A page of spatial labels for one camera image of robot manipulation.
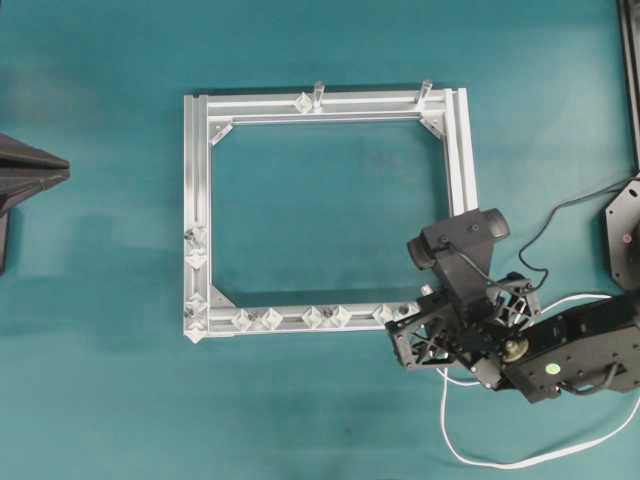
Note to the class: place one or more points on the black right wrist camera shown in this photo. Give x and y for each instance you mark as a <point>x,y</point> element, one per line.
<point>459,251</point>

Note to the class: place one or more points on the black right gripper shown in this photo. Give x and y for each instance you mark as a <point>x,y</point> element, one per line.
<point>448,330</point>

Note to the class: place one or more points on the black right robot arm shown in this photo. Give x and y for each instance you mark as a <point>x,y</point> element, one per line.
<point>581,350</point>

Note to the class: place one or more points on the clear pin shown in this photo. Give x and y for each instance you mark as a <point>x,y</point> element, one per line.
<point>423,93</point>
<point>318,92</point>

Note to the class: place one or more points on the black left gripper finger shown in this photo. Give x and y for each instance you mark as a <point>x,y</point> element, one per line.
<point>19,185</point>
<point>16,155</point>

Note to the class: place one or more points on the aluminium extrusion square frame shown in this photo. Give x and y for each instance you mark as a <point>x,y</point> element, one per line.
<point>209,118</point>

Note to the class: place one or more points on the clear pin top right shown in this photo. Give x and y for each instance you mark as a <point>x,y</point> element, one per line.
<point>423,93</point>

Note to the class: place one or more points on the clear pin top left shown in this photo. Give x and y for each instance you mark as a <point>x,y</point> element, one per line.
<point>318,92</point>

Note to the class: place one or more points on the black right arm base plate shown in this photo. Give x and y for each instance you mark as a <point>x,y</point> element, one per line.
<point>622,227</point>

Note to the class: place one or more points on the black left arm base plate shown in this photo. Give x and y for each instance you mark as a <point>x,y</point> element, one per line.
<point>4,235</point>

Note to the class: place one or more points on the black rail at right edge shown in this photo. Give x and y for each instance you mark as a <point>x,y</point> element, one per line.
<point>628,11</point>

